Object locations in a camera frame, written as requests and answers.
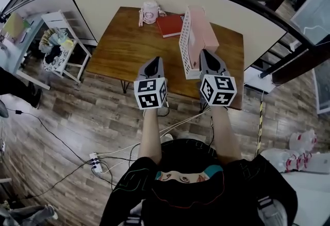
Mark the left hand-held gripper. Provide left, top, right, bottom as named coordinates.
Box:
left=133, top=56, right=169, bottom=110

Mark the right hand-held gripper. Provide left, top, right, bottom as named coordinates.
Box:
left=199, top=49, right=237, bottom=114

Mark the white plastic file holder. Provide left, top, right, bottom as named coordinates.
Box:
left=178, top=5, right=207, bottom=80

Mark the pink cardboard box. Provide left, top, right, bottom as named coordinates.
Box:
left=189, top=7, right=220, bottom=70

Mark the person's left forearm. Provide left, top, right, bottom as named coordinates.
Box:
left=138, top=108, right=168, bottom=166

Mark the person's right forearm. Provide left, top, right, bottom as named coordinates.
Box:
left=210, top=105, right=244, bottom=167

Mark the red book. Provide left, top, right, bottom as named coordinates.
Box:
left=156, top=14, right=185, bottom=39

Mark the yellow black striped pole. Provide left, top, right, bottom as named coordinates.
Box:
left=255, top=89, right=265, bottom=157

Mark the white wooden chair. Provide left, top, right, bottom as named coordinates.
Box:
left=41, top=9, right=92, bottom=84

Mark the black white floral bag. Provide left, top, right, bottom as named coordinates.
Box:
left=42, top=44, right=76, bottom=72

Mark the white power strip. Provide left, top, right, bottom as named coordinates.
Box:
left=89, top=152, right=104, bottom=173

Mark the bundle of wooden sticks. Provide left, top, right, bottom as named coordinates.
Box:
left=39, top=28, right=56, bottom=53

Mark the glass partition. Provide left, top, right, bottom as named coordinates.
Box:
left=290, top=0, right=330, bottom=45

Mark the white plastic bag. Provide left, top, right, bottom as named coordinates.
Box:
left=260, top=148, right=313, bottom=173
left=288, top=128, right=318, bottom=152

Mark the grey partition panel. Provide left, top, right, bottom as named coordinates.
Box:
left=5, top=0, right=99, bottom=46

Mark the person's black printed shirt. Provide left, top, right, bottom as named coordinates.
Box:
left=99, top=138, right=299, bottom=226

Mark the white desk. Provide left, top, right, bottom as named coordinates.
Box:
left=0, top=17, right=51, bottom=91

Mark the yellow-green folder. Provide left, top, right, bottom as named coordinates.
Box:
left=2, top=12, right=30, bottom=43

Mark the grey fabric item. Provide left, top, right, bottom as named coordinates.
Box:
left=0, top=204, right=59, bottom=226

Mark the white cable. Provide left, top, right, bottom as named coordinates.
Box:
left=97, top=110, right=207, bottom=156
left=98, top=114, right=210, bottom=174

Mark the black cable with adapter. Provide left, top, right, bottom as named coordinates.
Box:
left=6, top=107, right=93, bottom=166

